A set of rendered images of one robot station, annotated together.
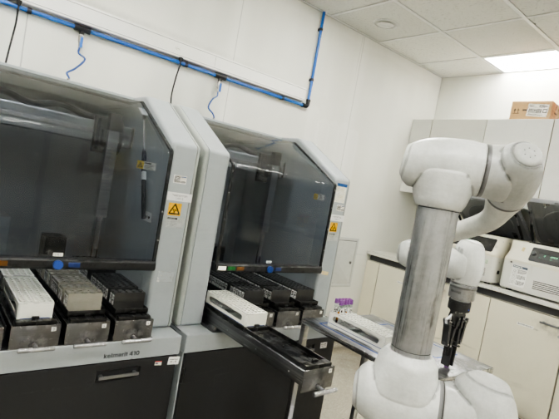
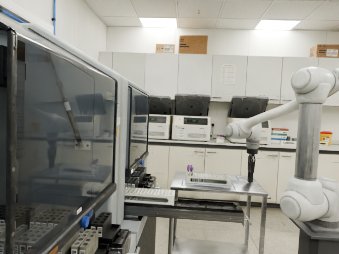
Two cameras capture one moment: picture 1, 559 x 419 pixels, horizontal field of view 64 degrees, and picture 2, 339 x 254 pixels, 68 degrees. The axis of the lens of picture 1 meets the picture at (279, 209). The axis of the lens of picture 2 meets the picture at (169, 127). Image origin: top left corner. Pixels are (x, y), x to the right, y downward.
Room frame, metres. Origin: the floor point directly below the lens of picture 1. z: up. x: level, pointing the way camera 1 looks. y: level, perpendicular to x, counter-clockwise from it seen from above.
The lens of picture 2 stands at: (0.77, 0.99, 1.28)
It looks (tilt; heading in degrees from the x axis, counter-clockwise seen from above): 3 degrees down; 313
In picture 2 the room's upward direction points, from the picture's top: 2 degrees clockwise
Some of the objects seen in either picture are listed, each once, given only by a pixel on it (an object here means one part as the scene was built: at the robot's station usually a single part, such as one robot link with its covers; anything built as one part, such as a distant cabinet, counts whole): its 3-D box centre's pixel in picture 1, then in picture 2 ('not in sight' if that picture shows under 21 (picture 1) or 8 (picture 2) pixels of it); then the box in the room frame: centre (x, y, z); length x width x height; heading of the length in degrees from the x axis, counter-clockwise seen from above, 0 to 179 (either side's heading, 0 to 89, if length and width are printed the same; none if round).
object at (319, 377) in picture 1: (259, 338); (179, 209); (1.62, -0.01, 0.78); 0.73 x 0.14 x 0.09; 40
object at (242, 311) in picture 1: (234, 308); (146, 196); (1.76, 0.10, 0.83); 0.30 x 0.10 x 0.06; 40
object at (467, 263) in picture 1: (464, 260); (252, 128); (1.56, -0.67, 1.20); 0.13 x 0.11 x 0.16; 74
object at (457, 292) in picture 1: (462, 292); (252, 144); (1.56, -0.68, 1.09); 0.09 x 0.09 x 0.06
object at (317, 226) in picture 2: not in sight; (320, 219); (1.10, -0.60, 0.73); 0.22 x 0.18 x 0.06; 130
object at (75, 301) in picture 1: (84, 301); (89, 247); (1.48, 0.59, 0.85); 0.12 x 0.02 x 0.06; 131
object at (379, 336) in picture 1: (363, 329); (208, 180); (1.72, -0.40, 0.85); 0.30 x 0.10 x 0.06; 38
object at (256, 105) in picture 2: not in sight; (247, 119); (2.56, -2.61, 1.25); 0.62 x 0.56 x 0.69; 129
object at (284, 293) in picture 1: (279, 295); (139, 178); (2.03, -0.07, 0.85); 0.12 x 0.02 x 0.06; 129
